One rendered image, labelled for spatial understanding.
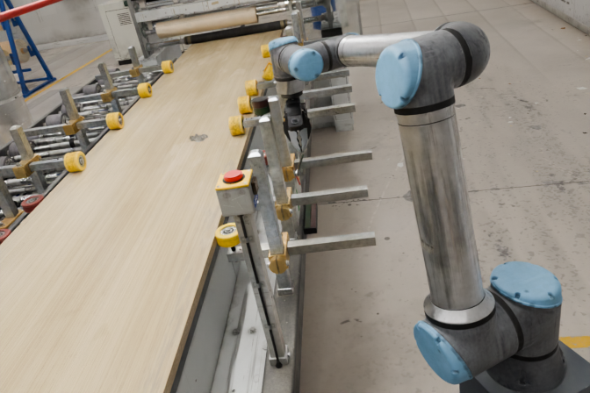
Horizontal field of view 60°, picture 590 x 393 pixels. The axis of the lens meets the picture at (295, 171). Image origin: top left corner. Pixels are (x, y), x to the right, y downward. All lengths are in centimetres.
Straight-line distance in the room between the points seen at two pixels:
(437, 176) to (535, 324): 43
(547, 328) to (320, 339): 128
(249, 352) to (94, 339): 44
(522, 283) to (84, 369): 97
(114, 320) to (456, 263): 80
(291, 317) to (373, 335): 95
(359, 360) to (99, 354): 128
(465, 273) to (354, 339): 131
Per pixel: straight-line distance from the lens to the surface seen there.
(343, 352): 232
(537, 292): 125
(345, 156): 190
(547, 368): 139
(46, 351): 136
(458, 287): 112
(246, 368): 148
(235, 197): 104
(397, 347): 231
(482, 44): 104
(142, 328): 128
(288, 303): 151
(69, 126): 269
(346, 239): 148
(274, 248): 145
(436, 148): 99
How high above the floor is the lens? 168
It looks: 26 degrees down
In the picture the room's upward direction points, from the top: 11 degrees counter-clockwise
